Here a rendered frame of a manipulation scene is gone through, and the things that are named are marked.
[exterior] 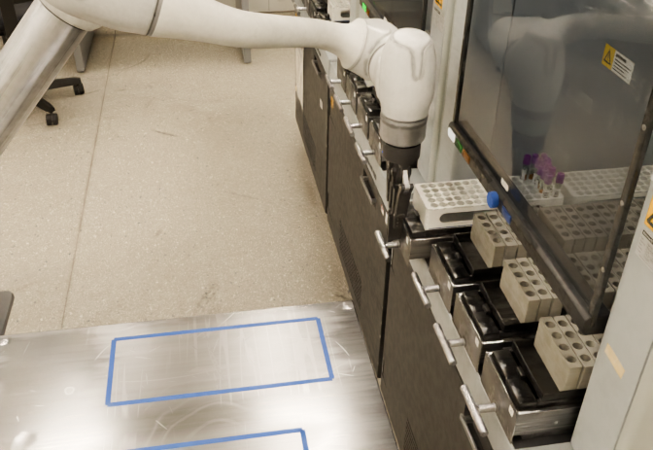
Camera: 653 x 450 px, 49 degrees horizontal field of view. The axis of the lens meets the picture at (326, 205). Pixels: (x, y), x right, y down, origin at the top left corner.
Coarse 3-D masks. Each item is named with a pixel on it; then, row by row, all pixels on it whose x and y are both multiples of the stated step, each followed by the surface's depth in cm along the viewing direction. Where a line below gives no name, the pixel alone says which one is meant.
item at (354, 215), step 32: (448, 0) 151; (448, 32) 154; (352, 160) 219; (352, 192) 223; (384, 192) 182; (352, 224) 227; (384, 224) 185; (352, 256) 232; (352, 288) 236; (384, 288) 191; (384, 320) 197
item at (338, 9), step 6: (330, 0) 256; (336, 0) 256; (342, 0) 256; (348, 0) 257; (330, 6) 252; (336, 6) 252; (342, 6) 252; (348, 6) 252; (330, 12) 253; (336, 12) 250; (342, 12) 261; (348, 12) 261; (330, 18) 254; (336, 18) 252; (342, 18) 252; (348, 18) 253
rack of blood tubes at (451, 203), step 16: (416, 192) 152; (432, 192) 150; (448, 192) 151; (464, 192) 152; (480, 192) 152; (416, 208) 153; (432, 208) 146; (448, 208) 146; (464, 208) 147; (480, 208) 147; (496, 208) 148; (432, 224) 147; (448, 224) 148; (464, 224) 149
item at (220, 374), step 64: (192, 320) 124; (256, 320) 124; (320, 320) 124; (0, 384) 111; (64, 384) 111; (128, 384) 111; (192, 384) 112; (256, 384) 112; (320, 384) 112; (0, 448) 101; (64, 448) 101; (128, 448) 101; (192, 448) 102; (256, 448) 102; (320, 448) 102; (384, 448) 102
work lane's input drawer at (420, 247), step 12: (408, 216) 152; (408, 228) 149; (420, 228) 148; (444, 228) 148; (456, 228) 148; (468, 228) 149; (396, 240) 157; (408, 240) 148; (420, 240) 147; (432, 240) 147; (444, 240) 148; (384, 252) 152; (408, 252) 148; (420, 252) 149; (408, 264) 150
